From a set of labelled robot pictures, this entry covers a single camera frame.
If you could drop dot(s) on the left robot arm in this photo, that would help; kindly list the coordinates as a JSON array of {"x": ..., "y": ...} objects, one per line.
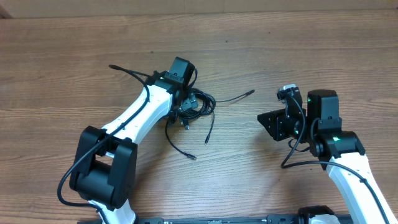
[{"x": 103, "y": 172}]

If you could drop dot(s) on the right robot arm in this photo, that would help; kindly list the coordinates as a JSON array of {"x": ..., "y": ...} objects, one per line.
[{"x": 339, "y": 152}]

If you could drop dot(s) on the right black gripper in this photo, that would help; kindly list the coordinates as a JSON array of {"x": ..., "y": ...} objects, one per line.
[{"x": 277, "y": 130}]

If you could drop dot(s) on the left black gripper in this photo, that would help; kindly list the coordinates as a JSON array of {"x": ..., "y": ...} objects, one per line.
[{"x": 189, "y": 100}]

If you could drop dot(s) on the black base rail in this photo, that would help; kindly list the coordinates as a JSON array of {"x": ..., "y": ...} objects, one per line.
[{"x": 316, "y": 214}]

